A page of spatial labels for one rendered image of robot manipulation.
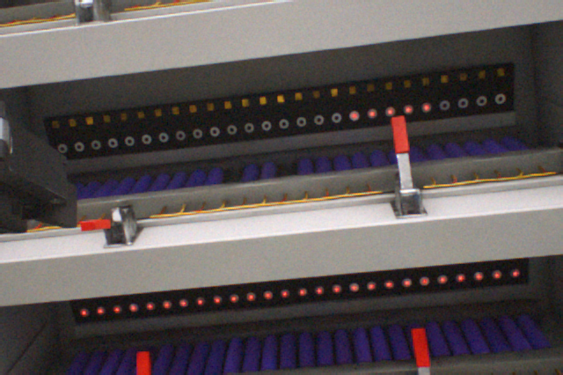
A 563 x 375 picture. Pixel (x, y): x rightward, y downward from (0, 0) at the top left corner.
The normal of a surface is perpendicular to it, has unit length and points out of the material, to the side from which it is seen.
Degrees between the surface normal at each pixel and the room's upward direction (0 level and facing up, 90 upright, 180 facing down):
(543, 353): 15
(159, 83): 90
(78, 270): 105
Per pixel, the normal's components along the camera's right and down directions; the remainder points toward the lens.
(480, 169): -0.02, 0.33
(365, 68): -0.07, 0.07
